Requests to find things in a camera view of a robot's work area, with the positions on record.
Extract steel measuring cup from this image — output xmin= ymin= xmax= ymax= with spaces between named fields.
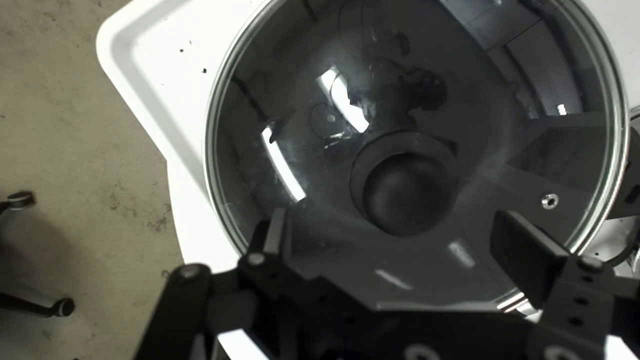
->
xmin=587 ymin=218 xmax=640 ymax=270

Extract white plastic tray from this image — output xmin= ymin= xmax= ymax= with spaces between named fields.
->
xmin=94 ymin=0 xmax=640 ymax=177

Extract black cooking pot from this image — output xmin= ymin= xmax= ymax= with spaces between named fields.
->
xmin=621 ymin=106 xmax=640 ymax=222

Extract round white table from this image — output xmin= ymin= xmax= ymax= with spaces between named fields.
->
xmin=164 ymin=157 xmax=269 ymax=360

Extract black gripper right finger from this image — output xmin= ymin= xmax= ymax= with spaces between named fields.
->
xmin=491 ymin=208 xmax=570 ymax=311

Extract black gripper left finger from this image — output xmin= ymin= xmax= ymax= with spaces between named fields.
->
xmin=261 ymin=206 xmax=292 ymax=261

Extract round glass pot lid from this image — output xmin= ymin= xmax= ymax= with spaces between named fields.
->
xmin=205 ymin=0 xmax=633 ymax=316

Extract black metal stand leg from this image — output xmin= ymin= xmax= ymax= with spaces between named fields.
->
xmin=0 ymin=291 xmax=76 ymax=320
xmin=0 ymin=191 xmax=39 ymax=217

